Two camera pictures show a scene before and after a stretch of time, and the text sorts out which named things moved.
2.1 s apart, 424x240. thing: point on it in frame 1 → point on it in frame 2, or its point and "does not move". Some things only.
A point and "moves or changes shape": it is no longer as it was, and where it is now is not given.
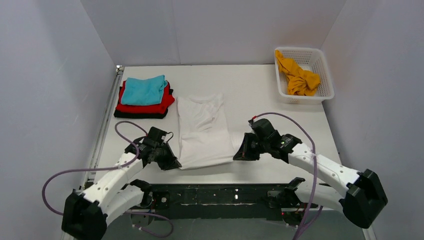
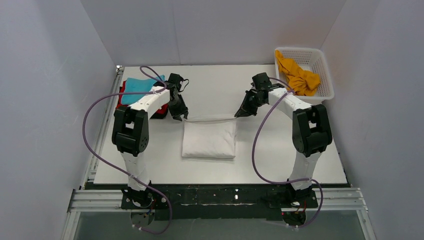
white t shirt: x=205 y=137 moves or changes shape
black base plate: x=258 y=201 does not move
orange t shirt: x=300 y=82 does not move
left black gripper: x=162 y=156 → x=178 y=105
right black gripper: x=251 y=145 → x=248 y=101
